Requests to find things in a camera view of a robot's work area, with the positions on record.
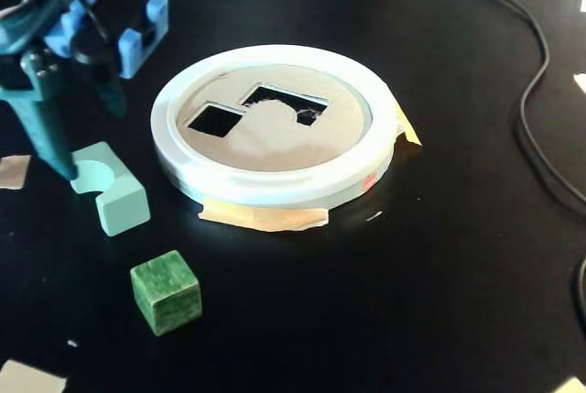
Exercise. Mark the teal gripper black servo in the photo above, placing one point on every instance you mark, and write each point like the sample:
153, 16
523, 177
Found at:
37, 91

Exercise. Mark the light green U shape block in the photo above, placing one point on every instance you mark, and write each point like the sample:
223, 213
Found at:
123, 205

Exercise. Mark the cardboard disc with shape holes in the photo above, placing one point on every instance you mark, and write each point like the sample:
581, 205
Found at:
274, 141

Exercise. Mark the small square beige paper piece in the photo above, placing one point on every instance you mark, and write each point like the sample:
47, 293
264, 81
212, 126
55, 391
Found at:
14, 172

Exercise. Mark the dark green wooden cube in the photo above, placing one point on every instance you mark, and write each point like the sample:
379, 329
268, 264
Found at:
167, 294

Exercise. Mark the white round sorter container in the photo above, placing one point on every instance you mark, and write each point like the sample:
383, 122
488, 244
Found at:
274, 187

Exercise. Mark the wide beige masking tape strip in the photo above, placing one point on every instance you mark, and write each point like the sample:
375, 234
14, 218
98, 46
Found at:
265, 219

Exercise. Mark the large beige paper piece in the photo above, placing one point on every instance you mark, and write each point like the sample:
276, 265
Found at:
25, 379

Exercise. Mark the red round sticker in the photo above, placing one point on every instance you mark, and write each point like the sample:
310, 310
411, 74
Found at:
369, 180

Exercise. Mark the small beige masking tape piece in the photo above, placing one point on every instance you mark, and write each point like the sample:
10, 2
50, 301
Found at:
409, 129

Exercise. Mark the white paper corner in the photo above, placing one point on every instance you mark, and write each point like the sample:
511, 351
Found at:
581, 82

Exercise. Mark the pale yellow paper corner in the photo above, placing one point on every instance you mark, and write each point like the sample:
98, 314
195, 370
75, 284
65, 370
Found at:
574, 386

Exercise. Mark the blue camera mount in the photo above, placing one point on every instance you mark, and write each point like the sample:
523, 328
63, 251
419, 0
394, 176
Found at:
135, 49

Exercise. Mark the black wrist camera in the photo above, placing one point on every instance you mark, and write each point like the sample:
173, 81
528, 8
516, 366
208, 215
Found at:
123, 8

